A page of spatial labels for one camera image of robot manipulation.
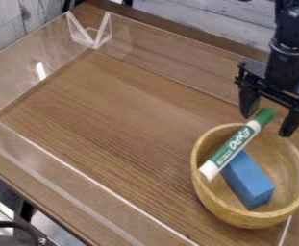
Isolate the blue rectangular block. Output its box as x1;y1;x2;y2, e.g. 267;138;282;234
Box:
221;151;275;210

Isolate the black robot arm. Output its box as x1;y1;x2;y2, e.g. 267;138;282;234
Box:
235;0;299;137

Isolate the green Expo marker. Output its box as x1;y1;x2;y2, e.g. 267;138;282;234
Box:
199;108;275;181

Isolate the clear acrylic table enclosure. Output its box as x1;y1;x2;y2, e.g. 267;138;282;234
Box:
0;11;299;246

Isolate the brown wooden bowl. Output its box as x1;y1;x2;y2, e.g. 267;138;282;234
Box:
190;123;299;229

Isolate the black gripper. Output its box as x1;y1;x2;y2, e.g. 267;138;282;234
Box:
235;61;299;137

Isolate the black cable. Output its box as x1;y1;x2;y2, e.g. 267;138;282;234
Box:
0;219;34;246

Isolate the black metal bracket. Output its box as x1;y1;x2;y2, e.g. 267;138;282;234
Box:
13;225;59;246

